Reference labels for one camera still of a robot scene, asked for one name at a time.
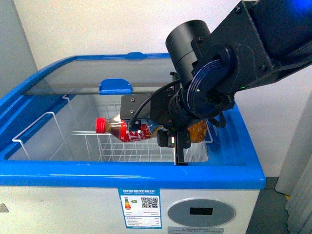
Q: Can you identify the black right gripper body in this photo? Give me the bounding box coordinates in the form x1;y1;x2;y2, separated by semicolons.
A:
150;72;191;166

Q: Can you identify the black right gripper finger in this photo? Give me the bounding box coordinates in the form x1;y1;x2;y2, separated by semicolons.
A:
157;130;175;148

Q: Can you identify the red cap tea bottle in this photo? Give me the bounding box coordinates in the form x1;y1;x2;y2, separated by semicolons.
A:
95;115;208;143

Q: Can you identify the sliding glass lid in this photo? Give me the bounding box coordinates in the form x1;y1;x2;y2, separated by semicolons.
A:
24;58;175;95

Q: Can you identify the blue energy label sticker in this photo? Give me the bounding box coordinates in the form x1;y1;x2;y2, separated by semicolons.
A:
118;188;162;229

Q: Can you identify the round grey control panel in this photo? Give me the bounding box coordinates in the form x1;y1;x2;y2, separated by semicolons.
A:
168;199;236;228

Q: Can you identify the grey instruction sticker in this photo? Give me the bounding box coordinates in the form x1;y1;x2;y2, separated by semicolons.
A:
167;227;224;234

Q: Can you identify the white blue chest freezer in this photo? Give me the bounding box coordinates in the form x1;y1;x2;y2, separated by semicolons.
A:
0;53;266;234

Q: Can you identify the black right camera cable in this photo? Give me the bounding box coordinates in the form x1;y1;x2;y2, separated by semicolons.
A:
128;79;182;132

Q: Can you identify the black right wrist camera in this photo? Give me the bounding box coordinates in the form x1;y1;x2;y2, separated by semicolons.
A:
120;93;151;120

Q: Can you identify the white wire freezer basket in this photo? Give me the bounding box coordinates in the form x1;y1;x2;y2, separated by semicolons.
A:
12;94;214;163

